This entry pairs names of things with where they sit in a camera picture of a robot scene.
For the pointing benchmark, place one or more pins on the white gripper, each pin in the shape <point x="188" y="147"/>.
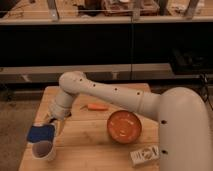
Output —
<point x="57" y="123"/>

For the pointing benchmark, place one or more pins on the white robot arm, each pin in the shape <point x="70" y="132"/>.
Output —
<point x="185" y="129"/>

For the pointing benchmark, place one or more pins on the wooden table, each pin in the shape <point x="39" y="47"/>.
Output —
<point x="84" y="144"/>

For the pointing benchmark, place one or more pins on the orange carrot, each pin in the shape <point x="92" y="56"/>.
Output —
<point x="95" y="107"/>

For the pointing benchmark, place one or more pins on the orange bowl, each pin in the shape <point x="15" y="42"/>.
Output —
<point x="124" y="127"/>

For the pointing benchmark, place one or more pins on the white carton box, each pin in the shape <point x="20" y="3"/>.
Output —
<point x="144" y="155"/>

